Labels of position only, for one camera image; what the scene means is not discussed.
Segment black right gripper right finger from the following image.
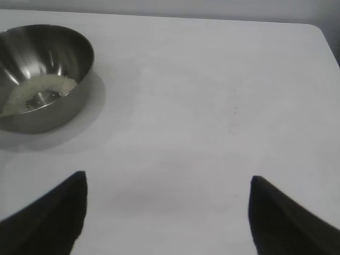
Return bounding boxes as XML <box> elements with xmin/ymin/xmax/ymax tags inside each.
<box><xmin>248</xmin><ymin>175</ymin><xmax>340</xmax><ymax>255</ymax></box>

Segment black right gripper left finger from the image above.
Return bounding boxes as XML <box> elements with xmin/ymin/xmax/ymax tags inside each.
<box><xmin>0</xmin><ymin>171</ymin><xmax>88</xmax><ymax>255</ymax></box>

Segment white rice grains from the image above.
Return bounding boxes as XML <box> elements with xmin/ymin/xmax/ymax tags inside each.
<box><xmin>0</xmin><ymin>74</ymin><xmax>79</xmax><ymax>116</ymax></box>

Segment stainless steel mixing bowl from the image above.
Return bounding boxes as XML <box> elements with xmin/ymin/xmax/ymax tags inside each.
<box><xmin>0</xmin><ymin>24</ymin><xmax>96</xmax><ymax>134</ymax></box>

